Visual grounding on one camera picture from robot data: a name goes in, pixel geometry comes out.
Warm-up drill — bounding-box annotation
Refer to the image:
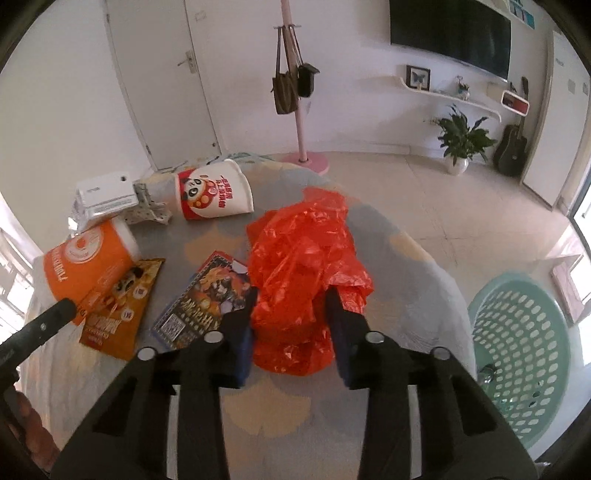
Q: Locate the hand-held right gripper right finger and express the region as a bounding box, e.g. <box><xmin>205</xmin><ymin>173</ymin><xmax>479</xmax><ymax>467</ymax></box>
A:
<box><xmin>325</xmin><ymin>277</ymin><xmax>541</xmax><ymax>480</ymax></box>

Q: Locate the dark printed packet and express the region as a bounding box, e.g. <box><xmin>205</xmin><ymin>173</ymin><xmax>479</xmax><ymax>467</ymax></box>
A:
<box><xmin>151</xmin><ymin>250</ymin><xmax>258</xmax><ymax>350</ymax></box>

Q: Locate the potted green plant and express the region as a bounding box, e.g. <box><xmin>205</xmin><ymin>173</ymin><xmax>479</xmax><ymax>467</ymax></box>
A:
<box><xmin>425</xmin><ymin>105</ymin><xmax>498</xmax><ymax>175</ymax></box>

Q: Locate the framed butterfly picture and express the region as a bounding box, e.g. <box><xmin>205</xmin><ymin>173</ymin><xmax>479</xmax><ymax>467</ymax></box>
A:
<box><xmin>406</xmin><ymin>65</ymin><xmax>431</xmax><ymax>91</ymax></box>

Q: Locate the black wall television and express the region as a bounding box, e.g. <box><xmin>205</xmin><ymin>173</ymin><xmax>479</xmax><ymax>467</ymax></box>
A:
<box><xmin>389</xmin><ymin>0</ymin><xmax>512</xmax><ymax>83</ymax></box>

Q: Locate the white panda print paper cup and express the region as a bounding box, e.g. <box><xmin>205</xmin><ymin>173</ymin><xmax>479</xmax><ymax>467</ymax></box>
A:
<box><xmin>174</xmin><ymin>159</ymin><xmax>255</xmax><ymax>222</ymax></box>

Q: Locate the red and white cube box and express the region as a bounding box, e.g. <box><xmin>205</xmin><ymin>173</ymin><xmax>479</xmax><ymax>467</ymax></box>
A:
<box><xmin>501</xmin><ymin>90</ymin><xmax>531</xmax><ymax>116</ymax></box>

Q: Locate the green plastic basket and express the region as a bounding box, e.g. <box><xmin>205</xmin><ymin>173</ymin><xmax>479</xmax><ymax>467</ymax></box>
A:
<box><xmin>467</xmin><ymin>271</ymin><xmax>583</xmax><ymax>449</ymax></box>

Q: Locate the white wavy wall shelf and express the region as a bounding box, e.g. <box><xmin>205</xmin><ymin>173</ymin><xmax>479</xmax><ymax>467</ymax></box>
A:
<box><xmin>383</xmin><ymin>75</ymin><xmax>503</xmax><ymax>123</ymax></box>

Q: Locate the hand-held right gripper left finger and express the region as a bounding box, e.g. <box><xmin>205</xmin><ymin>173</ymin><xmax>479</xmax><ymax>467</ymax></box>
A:
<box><xmin>48</xmin><ymin>288</ymin><xmax>257</xmax><ymax>480</ymax></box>

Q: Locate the person's left hand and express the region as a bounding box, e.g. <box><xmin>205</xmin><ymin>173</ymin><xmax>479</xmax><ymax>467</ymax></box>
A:
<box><xmin>11</xmin><ymin>390</ymin><xmax>63</xmax><ymax>476</ymax></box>

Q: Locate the brown hanging bag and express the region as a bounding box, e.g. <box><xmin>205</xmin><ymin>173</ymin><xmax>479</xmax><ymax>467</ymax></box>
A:
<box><xmin>271</xmin><ymin>28</ymin><xmax>300</xmax><ymax>115</ymax></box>

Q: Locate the orange paper cup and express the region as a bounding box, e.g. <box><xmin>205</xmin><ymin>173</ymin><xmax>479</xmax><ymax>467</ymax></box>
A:
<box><xmin>43</xmin><ymin>217</ymin><xmax>141</xmax><ymax>302</ymax></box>

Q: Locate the white refrigerator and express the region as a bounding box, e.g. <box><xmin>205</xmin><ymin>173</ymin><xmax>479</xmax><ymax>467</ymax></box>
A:
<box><xmin>522</xmin><ymin>30</ymin><xmax>585</xmax><ymax>210</ymax></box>

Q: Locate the pink coat rack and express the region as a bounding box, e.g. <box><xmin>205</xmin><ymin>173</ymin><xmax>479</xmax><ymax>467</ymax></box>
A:
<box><xmin>279</xmin><ymin>0</ymin><xmax>329</xmax><ymax>175</ymax></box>

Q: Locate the orange snack packet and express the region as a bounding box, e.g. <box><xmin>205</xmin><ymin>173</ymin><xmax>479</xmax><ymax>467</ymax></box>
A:
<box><xmin>74</xmin><ymin>257</ymin><xmax>166</xmax><ymax>361</ymax></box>

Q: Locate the black hanging bag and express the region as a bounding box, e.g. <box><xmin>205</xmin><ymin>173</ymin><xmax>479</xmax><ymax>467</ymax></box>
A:
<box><xmin>295</xmin><ymin>28</ymin><xmax>320</xmax><ymax>99</ymax></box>

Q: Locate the red plastic bag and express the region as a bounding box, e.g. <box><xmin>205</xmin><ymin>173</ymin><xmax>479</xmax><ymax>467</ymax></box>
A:
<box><xmin>246</xmin><ymin>187</ymin><xmax>375</xmax><ymax>377</ymax></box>

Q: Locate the white door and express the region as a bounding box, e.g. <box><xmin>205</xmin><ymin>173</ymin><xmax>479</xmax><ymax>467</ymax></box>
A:
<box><xmin>105</xmin><ymin>0</ymin><xmax>221</xmax><ymax>171</ymax></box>

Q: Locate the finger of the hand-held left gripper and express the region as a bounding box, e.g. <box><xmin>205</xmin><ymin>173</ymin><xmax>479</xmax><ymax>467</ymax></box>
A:
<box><xmin>0</xmin><ymin>298</ymin><xmax>78</xmax><ymax>371</ymax></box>

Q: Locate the pink slatted stool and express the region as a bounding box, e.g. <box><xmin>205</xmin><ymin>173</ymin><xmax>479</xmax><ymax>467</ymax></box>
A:
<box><xmin>551</xmin><ymin>253</ymin><xmax>591</xmax><ymax>325</ymax></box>

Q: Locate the black acoustic guitar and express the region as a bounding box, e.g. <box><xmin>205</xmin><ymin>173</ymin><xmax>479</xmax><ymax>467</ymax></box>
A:
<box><xmin>492</xmin><ymin>76</ymin><xmax>529</xmax><ymax>177</ymax></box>

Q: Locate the scale pattern blanket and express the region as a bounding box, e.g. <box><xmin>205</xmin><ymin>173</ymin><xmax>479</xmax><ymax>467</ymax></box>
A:
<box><xmin>18</xmin><ymin>152</ymin><xmax>476</xmax><ymax>480</ymax></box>

